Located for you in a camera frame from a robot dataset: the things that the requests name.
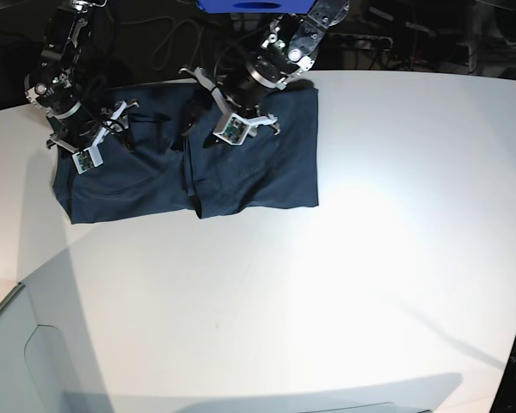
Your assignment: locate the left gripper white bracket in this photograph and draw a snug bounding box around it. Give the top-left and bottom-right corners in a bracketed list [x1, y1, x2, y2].
[179, 64, 280, 149]

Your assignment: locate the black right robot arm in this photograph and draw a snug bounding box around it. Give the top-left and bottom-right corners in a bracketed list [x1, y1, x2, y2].
[24, 1, 137, 153]

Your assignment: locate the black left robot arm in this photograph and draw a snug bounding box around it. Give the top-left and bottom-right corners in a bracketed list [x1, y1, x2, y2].
[182, 0, 350, 146]

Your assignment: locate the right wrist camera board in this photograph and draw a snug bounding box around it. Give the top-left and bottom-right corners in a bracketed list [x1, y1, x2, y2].
[71, 146, 103, 175]

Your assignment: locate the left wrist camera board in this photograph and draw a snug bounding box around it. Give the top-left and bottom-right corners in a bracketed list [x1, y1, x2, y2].
[212, 113, 250, 146]

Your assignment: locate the dark blue T-shirt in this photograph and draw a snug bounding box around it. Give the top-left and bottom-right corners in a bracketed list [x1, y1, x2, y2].
[52, 83, 319, 224]

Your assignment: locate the grey coiled cable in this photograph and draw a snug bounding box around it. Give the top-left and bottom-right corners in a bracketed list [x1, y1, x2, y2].
[150, 12, 224, 74]

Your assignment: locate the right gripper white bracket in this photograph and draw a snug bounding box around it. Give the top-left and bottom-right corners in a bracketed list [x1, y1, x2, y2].
[46, 99, 138, 153]

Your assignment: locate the blue box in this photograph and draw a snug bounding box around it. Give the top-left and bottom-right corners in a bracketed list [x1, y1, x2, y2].
[196, 0, 315, 14]

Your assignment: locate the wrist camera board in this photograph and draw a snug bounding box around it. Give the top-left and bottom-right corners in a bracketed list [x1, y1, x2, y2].
[212, 113, 250, 146]
[71, 146, 103, 175]

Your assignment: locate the black power strip red switch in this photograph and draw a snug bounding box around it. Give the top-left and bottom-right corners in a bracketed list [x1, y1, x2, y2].
[325, 33, 393, 51]

